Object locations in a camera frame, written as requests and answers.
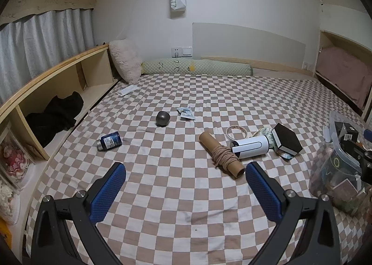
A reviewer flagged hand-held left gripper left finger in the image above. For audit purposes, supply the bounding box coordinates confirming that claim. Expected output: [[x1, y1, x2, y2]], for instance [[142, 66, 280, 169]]
[[29, 162, 127, 265]]

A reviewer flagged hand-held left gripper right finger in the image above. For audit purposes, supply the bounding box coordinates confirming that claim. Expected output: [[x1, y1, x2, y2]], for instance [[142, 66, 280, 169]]
[[246, 162, 340, 265]]

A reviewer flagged clear plastic container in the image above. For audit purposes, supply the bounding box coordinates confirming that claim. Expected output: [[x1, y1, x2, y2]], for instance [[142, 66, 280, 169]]
[[309, 111, 372, 216]]

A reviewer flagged white cylinder with black end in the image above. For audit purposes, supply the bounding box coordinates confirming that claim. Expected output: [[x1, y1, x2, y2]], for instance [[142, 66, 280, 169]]
[[229, 134, 272, 161]]

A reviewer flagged clear tape roll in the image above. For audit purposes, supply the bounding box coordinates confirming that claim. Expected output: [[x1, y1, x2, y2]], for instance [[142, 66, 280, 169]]
[[227, 126, 249, 141]]

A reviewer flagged silver blue sachet packet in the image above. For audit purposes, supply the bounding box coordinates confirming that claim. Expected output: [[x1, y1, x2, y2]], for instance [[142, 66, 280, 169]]
[[177, 106, 196, 122]]

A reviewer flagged small black labelled box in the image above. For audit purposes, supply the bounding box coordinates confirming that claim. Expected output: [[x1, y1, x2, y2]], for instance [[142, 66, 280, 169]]
[[334, 121, 359, 141]]

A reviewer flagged blue labelled bottle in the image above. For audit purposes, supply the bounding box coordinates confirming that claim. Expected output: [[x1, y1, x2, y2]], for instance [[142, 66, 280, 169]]
[[97, 131, 122, 152]]

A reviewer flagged black hexagonal box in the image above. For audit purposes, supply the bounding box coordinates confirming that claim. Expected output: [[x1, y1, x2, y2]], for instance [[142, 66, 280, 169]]
[[271, 123, 303, 157]]

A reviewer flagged crumpled plastic wrapper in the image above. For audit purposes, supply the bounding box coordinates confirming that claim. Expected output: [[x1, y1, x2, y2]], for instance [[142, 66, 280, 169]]
[[256, 127, 276, 149]]

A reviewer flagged checkered blanket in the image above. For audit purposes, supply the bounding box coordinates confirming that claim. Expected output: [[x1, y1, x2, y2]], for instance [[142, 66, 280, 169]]
[[26, 75, 369, 265]]

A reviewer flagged pink bedding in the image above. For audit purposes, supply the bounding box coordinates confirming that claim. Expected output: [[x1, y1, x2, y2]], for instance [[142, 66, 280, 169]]
[[316, 47, 372, 109]]

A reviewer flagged black cloth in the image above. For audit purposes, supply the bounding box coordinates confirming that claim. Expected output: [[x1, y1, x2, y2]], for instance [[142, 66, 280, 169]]
[[26, 91, 85, 148]]

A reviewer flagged dark metal ball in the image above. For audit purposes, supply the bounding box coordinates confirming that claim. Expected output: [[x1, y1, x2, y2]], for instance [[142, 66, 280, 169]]
[[155, 111, 170, 128]]

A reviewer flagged pink plush toy box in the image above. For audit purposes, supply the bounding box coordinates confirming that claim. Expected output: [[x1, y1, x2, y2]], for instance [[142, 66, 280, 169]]
[[0, 134, 31, 190]]

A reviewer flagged white plush toy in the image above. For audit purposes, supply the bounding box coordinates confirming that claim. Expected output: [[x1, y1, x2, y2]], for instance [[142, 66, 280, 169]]
[[0, 181, 18, 225]]

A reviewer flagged white paper card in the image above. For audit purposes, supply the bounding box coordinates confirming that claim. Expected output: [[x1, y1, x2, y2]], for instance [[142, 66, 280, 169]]
[[118, 85, 138, 96]]

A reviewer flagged wooden bedside shelf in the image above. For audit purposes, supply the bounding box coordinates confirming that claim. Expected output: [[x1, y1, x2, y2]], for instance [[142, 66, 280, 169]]
[[0, 44, 120, 164]]

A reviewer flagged long green pillow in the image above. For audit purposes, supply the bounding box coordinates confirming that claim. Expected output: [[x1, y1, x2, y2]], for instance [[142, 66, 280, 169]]
[[141, 60, 253, 76]]

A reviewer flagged grey curtain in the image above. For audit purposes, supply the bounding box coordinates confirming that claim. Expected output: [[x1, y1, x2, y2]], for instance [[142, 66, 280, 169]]
[[0, 8, 95, 104]]

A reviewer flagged cardboard tube with rope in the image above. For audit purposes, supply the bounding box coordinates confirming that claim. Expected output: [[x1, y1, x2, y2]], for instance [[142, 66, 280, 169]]
[[199, 131, 245, 179]]

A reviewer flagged wooden alcove frame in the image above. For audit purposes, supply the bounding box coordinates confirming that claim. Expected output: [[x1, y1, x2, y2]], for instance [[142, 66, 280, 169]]
[[314, 30, 372, 117]]

